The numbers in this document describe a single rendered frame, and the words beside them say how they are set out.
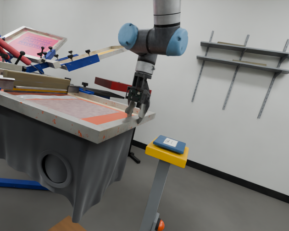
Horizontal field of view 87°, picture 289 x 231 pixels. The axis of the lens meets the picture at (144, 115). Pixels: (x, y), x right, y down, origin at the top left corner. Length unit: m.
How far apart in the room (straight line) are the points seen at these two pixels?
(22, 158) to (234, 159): 2.64
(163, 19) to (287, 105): 2.57
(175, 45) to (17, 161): 0.79
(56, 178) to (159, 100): 2.24
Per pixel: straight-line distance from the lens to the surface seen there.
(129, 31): 0.54
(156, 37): 0.50
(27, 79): 0.98
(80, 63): 1.53
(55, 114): 0.53
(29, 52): 2.43
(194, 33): 2.83
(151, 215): 0.67
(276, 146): 2.93
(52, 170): 0.73
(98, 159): 0.68
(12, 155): 0.90
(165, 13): 0.48
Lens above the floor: 1.13
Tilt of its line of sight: 10 degrees down
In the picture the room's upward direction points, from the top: 14 degrees clockwise
